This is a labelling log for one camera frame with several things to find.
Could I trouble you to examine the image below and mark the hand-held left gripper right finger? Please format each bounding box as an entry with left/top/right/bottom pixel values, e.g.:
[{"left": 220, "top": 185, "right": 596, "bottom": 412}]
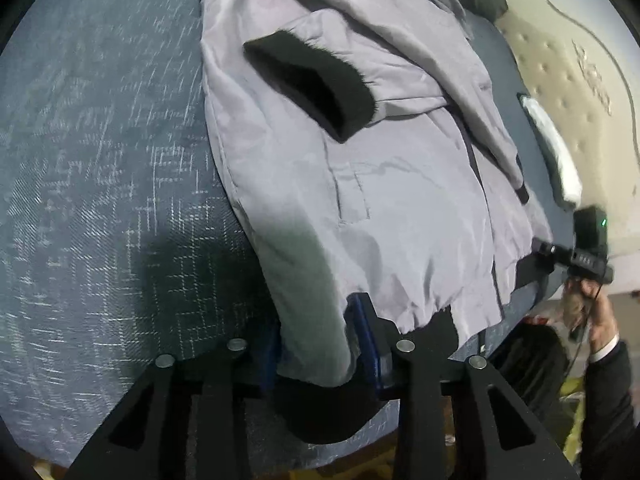
[{"left": 347, "top": 292, "right": 583, "bottom": 480}]

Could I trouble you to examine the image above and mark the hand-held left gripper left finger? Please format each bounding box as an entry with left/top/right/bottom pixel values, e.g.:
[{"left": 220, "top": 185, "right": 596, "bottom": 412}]
[{"left": 62, "top": 330, "right": 282, "bottom": 480}]

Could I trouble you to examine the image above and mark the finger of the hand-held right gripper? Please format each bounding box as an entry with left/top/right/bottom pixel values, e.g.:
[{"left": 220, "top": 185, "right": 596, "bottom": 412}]
[{"left": 531, "top": 239, "right": 574, "bottom": 269}]

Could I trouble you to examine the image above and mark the light grey jacket black trim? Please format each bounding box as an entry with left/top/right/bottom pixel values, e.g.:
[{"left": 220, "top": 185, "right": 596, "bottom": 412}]
[{"left": 200, "top": 0, "right": 557, "bottom": 447}]

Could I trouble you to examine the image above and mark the person's right forearm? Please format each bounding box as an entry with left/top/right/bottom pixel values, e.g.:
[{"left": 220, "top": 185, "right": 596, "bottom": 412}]
[{"left": 582, "top": 339, "right": 640, "bottom": 480}]

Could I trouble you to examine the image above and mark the person's right hand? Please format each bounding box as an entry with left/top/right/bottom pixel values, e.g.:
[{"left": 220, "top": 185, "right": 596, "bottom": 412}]
[{"left": 561, "top": 279, "right": 621, "bottom": 362}]

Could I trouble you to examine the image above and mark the white folded garment black trim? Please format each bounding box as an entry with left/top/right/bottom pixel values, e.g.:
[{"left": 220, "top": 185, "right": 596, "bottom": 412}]
[{"left": 517, "top": 92, "right": 584, "bottom": 212}]

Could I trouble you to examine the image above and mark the yellow green plastic bag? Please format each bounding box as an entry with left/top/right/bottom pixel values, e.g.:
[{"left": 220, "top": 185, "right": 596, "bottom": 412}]
[{"left": 559, "top": 379, "right": 587, "bottom": 462}]

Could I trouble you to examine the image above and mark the cream tufted headboard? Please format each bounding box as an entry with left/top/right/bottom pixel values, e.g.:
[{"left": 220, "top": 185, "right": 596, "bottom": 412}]
[{"left": 495, "top": 0, "right": 640, "bottom": 307}]

